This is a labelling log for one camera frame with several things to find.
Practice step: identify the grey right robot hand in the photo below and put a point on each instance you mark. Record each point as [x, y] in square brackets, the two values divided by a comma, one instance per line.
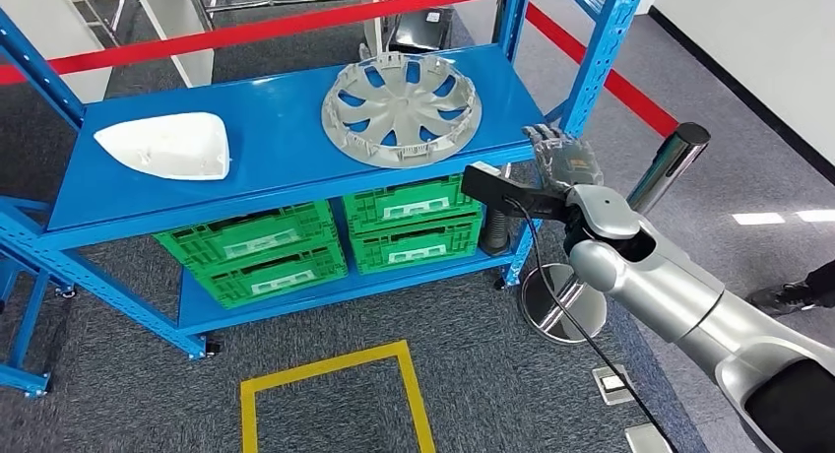
[567, 163]

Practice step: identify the grey plastic wheel hubcap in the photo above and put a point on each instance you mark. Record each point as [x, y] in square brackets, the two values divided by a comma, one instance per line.
[401, 107]

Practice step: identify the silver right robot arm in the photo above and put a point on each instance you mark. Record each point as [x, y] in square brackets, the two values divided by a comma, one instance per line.
[659, 287]

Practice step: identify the blue metal shelf rack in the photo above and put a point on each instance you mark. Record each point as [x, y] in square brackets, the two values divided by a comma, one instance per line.
[29, 326]
[280, 130]

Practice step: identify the red barrier belt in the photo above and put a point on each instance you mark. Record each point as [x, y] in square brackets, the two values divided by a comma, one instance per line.
[261, 27]
[626, 91]

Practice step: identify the green plastic crate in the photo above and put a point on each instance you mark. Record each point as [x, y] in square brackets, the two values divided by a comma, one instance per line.
[417, 248]
[274, 277]
[411, 205]
[254, 231]

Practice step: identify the metal floor outlet plate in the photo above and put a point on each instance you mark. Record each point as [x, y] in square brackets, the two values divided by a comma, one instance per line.
[613, 385]
[647, 440]

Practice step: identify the person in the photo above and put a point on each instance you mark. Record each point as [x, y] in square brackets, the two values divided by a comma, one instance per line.
[783, 297]

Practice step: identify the white mirror cover shell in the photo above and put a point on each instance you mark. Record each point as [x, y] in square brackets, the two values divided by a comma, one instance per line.
[163, 147]

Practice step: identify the white furniture panel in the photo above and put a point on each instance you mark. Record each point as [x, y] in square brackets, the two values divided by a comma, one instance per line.
[39, 19]

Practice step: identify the chrome stanchion post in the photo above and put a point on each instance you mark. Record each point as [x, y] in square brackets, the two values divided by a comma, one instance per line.
[665, 163]

